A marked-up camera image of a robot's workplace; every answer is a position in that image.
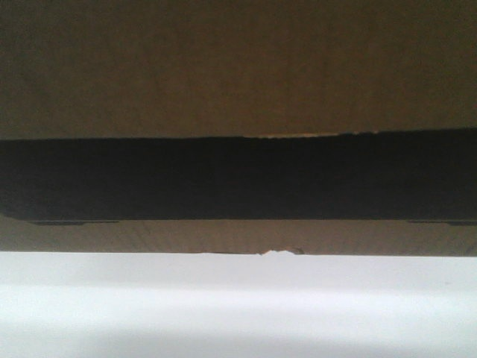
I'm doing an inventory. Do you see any brown cardboard box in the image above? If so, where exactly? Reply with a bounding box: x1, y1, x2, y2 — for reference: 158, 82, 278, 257
1, 1, 476, 257

